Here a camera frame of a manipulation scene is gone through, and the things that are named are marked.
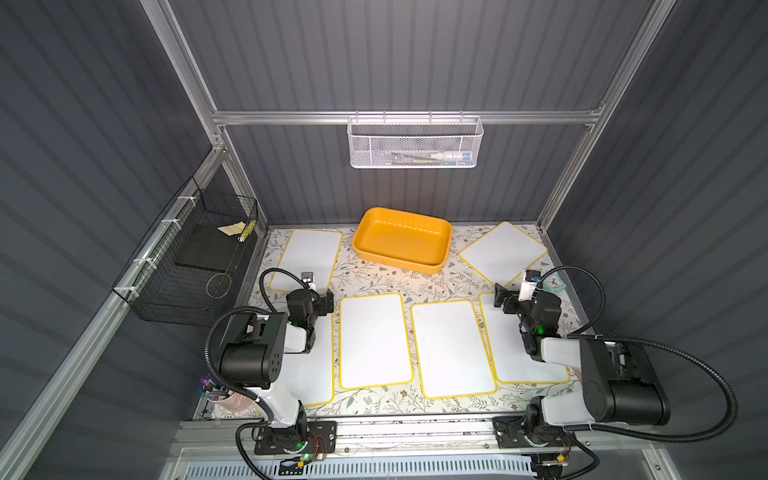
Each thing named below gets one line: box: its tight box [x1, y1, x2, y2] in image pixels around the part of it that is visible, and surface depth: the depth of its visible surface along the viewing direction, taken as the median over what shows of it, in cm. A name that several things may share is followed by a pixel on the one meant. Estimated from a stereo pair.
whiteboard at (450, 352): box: [411, 300, 497, 399], surface depth 93 cm
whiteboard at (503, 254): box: [458, 221, 549, 287], surface depth 119 cm
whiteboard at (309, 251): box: [270, 229, 344, 292], surface depth 114 cm
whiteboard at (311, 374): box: [283, 313, 335, 407], surface depth 86 cm
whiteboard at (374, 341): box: [340, 293, 413, 390], surface depth 91 cm
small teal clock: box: [542, 273, 567, 294], surface depth 101 cm
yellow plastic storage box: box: [352, 206, 453, 274], surface depth 120 cm
